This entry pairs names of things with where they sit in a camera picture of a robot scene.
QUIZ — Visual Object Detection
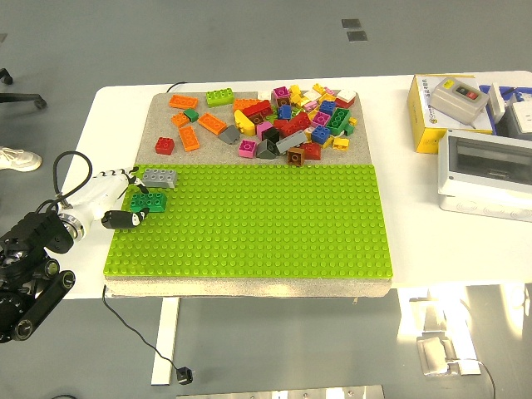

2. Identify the black plug with cord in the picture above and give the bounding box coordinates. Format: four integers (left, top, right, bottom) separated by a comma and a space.
101, 284, 195, 383

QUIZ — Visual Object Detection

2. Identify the dark green flat-lying eight-stud brick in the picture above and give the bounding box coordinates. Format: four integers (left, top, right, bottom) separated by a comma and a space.
129, 191, 169, 214

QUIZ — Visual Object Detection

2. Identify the thin black floor cable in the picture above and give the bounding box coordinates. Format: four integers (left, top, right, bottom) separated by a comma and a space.
477, 360, 498, 399

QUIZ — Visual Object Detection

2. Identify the white table leg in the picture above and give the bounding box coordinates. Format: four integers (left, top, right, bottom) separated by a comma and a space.
397, 287, 482, 377
150, 297, 182, 386

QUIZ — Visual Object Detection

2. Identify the lime green eight-stud brick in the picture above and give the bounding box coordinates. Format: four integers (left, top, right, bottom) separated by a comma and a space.
205, 88, 235, 109

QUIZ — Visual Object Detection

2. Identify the grey eight-stud brick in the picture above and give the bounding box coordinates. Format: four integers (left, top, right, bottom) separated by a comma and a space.
140, 168, 180, 191

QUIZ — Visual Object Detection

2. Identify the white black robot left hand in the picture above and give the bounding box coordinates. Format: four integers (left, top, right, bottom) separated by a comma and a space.
61, 165, 151, 229

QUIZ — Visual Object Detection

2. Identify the red eight-stud brick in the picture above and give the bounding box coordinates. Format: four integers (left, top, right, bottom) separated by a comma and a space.
273, 111, 312, 138
242, 99, 273, 125

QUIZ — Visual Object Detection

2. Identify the dark grey slope brick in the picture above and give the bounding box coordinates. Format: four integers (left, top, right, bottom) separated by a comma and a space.
255, 139, 278, 160

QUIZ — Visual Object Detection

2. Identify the yellow cardboard box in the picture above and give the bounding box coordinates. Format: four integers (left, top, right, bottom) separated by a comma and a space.
406, 74, 495, 155

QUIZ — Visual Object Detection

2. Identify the person's white shoe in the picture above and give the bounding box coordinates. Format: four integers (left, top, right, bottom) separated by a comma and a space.
0, 145, 43, 171

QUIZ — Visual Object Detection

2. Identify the blue cardboard box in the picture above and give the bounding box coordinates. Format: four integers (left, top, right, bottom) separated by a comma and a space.
477, 84, 532, 138

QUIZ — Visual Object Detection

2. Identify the long grey slope brick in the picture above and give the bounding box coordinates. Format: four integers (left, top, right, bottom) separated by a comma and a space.
274, 130, 308, 155

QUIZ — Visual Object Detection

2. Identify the white electrical enclosure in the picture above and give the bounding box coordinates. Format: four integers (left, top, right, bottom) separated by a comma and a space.
436, 128, 532, 224

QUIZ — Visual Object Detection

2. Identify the white wall socket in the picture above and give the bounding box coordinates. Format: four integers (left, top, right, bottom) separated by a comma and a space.
509, 101, 532, 135

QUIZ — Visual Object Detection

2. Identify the black chair base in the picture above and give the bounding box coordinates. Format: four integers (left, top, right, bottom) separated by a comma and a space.
0, 67, 47, 111

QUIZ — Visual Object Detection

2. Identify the dark green tilted brick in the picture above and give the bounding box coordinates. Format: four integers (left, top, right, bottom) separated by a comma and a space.
325, 106, 352, 136

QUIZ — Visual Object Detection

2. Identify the lime green studded baseplate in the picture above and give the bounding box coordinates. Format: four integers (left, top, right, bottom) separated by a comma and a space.
102, 164, 395, 279

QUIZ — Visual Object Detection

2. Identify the white plastic plate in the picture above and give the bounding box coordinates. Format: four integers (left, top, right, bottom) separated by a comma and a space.
486, 81, 507, 125

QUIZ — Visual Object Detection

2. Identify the yellow curved brick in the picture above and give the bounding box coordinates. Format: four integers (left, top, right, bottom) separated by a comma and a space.
233, 109, 255, 136

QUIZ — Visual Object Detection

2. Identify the red slope brick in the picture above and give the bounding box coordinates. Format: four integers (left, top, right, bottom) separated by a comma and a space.
299, 141, 323, 161

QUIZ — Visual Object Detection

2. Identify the red and white brick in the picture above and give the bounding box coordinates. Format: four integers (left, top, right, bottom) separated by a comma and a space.
334, 88, 358, 110

